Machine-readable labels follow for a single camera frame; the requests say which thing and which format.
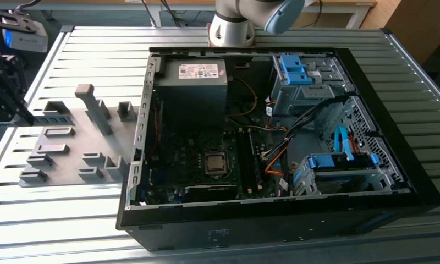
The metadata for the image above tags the yellow wire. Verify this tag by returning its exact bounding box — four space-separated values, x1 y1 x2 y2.
230 76 259 118

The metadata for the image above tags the wooden cabinet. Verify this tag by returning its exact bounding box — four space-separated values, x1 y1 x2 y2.
385 0 440 65

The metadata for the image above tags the orange wire bundle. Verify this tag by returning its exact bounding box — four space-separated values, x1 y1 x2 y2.
266 145 291 177

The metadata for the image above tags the blue disk carrier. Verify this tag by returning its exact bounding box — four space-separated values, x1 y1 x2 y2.
280 54 314 86

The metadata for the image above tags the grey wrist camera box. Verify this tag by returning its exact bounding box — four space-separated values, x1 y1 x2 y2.
2 20 50 53

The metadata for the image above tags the grey power supply unit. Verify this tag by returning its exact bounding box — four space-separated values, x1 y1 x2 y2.
154 58 231 130

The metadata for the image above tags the grey parts rack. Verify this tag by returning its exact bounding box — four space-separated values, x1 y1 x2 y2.
18 84 139 188

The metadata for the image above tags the grey metal drive cage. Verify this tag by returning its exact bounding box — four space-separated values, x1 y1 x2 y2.
271 54 354 116
291 153 405 196

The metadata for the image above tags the hard disk in blue carrier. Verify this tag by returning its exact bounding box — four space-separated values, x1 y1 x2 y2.
307 153 382 169

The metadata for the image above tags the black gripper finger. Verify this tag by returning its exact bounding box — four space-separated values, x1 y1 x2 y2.
2 54 35 127
0 73 18 122

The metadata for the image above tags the black RAM slot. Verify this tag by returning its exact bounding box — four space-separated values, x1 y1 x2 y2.
238 128 251 193

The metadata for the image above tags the blue flat wire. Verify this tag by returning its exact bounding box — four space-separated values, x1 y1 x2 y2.
334 125 355 162

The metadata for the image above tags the green motherboard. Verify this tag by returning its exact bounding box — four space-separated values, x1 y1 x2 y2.
146 120 291 204

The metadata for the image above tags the silver CPU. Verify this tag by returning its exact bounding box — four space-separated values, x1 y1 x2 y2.
207 155 227 171

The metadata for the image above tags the black cable bundle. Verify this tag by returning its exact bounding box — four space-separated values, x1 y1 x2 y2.
282 96 354 144

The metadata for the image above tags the black camera cable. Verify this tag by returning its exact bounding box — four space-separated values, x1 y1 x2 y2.
12 0 42 13

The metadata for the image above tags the multicolour power wire bundle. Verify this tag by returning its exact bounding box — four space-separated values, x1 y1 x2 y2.
227 115 290 133

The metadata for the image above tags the metal CPU socket cover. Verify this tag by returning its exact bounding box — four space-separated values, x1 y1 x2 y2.
203 148 231 177

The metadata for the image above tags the black hanging cable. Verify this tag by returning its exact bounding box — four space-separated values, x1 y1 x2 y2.
303 0 325 29

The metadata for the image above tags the black PC case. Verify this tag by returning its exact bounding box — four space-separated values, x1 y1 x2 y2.
116 46 440 251

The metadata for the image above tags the white-framed wooden desk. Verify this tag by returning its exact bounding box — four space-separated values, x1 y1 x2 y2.
127 0 378 30

